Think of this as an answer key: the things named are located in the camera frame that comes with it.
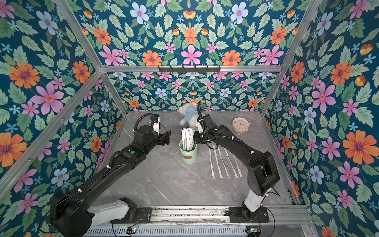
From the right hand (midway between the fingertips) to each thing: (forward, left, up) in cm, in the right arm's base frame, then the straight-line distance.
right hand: (197, 136), depth 85 cm
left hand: (-2, +17, +8) cm, 19 cm away
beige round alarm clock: (+23, -31, -15) cm, 42 cm away
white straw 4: (-15, -26, -18) cm, 35 cm away
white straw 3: (-7, -16, -17) cm, 25 cm away
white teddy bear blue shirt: (+24, +5, -5) cm, 25 cm away
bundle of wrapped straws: (0, +6, +2) cm, 6 cm away
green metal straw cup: (-9, +4, -9) cm, 13 cm away
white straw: (-10, -9, -16) cm, 21 cm away
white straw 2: (-10, -13, -16) cm, 23 cm away
